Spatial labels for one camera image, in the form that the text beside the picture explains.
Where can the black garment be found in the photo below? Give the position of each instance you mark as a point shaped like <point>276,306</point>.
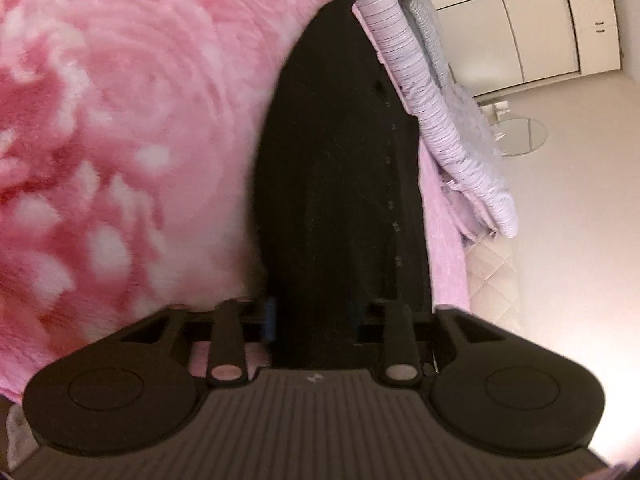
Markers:
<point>330,185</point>

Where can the pink floral blanket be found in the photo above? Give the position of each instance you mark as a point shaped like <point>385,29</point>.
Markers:
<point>125,110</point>

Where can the round glass stand base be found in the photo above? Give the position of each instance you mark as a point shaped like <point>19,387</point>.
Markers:
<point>522,137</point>

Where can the white wardrobe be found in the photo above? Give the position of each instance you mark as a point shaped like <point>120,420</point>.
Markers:
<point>525,25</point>

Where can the white quilted mattress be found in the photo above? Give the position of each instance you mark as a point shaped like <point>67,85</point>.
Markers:
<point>495,285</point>

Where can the lilac striped quilt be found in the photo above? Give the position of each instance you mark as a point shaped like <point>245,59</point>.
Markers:
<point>400,45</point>

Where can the grey checked quilt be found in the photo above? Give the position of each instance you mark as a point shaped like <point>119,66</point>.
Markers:
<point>425,5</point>

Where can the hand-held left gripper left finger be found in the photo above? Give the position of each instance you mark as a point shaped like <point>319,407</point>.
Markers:
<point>270,319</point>

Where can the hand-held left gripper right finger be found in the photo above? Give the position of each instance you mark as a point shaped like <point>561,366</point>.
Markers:
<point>356,315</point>

